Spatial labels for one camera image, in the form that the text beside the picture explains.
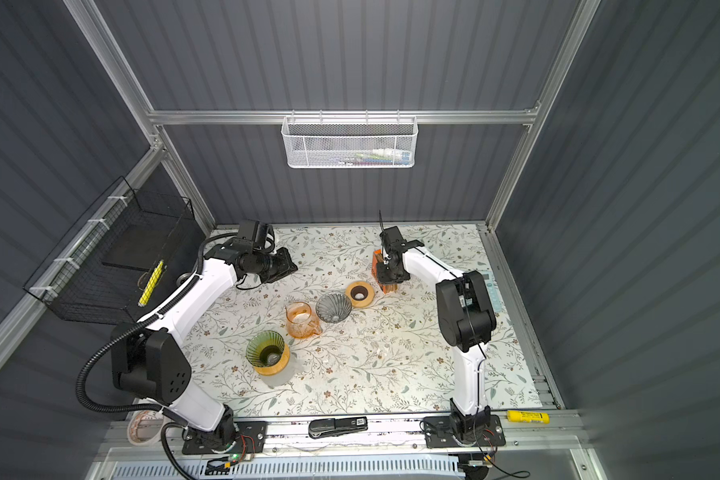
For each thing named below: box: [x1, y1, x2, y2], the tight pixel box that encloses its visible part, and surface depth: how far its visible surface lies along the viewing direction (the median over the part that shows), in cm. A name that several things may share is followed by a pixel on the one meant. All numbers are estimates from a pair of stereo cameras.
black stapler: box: [308, 416, 368, 439], surface depth 74 cm
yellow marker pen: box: [137, 260, 165, 307], surface depth 72 cm
